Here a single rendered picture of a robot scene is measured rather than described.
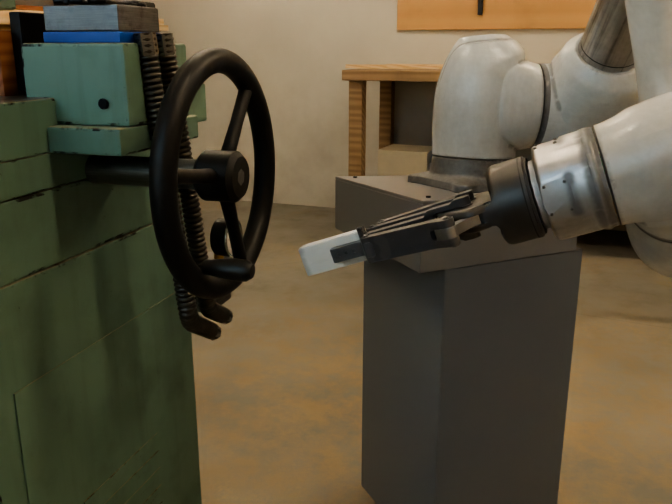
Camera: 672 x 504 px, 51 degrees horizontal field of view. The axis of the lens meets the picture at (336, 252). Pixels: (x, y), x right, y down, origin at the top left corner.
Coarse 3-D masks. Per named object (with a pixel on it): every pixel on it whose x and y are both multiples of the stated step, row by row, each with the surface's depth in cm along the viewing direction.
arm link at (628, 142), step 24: (624, 120) 58; (648, 120) 56; (600, 144) 58; (624, 144) 57; (648, 144) 56; (624, 168) 57; (648, 168) 56; (624, 192) 57; (648, 192) 56; (624, 216) 59; (648, 216) 58
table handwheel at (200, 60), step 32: (192, 64) 73; (224, 64) 79; (192, 96) 72; (256, 96) 88; (160, 128) 70; (256, 128) 92; (96, 160) 86; (128, 160) 85; (160, 160) 69; (192, 160) 83; (224, 160) 80; (256, 160) 94; (160, 192) 70; (224, 192) 81; (256, 192) 95; (160, 224) 71; (256, 224) 93; (256, 256) 92; (192, 288) 77; (224, 288) 83
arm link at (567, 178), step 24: (552, 144) 60; (576, 144) 59; (528, 168) 62; (552, 168) 59; (576, 168) 58; (600, 168) 57; (552, 192) 59; (576, 192) 58; (600, 192) 58; (552, 216) 60; (576, 216) 59; (600, 216) 59
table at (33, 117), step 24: (0, 96) 82; (24, 96) 82; (0, 120) 73; (24, 120) 76; (48, 120) 80; (192, 120) 92; (0, 144) 73; (24, 144) 76; (48, 144) 80; (72, 144) 79; (96, 144) 78; (120, 144) 77; (144, 144) 81
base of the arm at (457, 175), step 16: (432, 160) 132; (448, 160) 128; (464, 160) 126; (480, 160) 126; (496, 160) 126; (416, 176) 135; (432, 176) 131; (448, 176) 128; (464, 176) 126; (480, 176) 126; (480, 192) 125
